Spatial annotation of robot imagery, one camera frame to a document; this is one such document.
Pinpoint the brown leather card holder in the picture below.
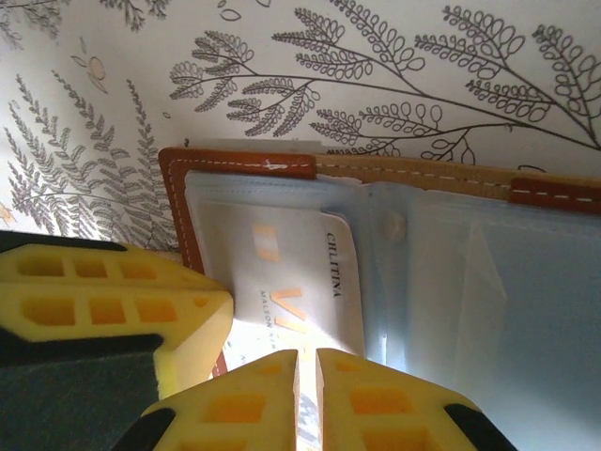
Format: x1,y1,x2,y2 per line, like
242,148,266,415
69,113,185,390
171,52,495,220
158,145,601,451

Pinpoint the white Chlitina card gold print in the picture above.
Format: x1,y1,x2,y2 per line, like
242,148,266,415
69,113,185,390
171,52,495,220
202,200,369,451

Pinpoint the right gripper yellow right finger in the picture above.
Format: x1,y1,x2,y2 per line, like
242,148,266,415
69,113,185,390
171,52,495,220
316,348,518,451

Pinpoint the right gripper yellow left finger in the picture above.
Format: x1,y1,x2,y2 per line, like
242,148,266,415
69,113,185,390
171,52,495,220
111,349,300,451

